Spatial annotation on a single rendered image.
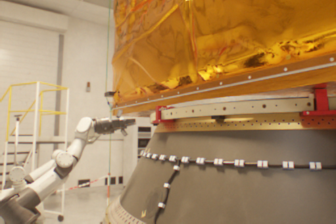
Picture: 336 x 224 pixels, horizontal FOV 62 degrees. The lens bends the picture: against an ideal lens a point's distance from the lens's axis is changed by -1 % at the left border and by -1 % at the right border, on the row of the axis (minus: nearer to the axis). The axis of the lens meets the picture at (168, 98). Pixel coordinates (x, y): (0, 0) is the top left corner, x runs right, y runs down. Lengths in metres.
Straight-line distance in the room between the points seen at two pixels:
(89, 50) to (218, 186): 8.54
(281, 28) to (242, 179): 0.53
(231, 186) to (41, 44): 8.20
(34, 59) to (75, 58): 1.18
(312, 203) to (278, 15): 0.61
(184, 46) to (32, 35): 7.70
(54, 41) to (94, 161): 3.78
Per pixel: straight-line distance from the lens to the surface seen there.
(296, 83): 1.03
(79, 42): 9.34
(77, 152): 1.47
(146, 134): 8.91
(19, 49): 8.76
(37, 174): 1.76
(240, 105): 1.11
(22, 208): 1.32
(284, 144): 1.08
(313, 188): 1.02
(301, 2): 1.03
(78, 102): 8.95
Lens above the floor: 1.58
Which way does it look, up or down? 8 degrees up
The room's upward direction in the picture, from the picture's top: straight up
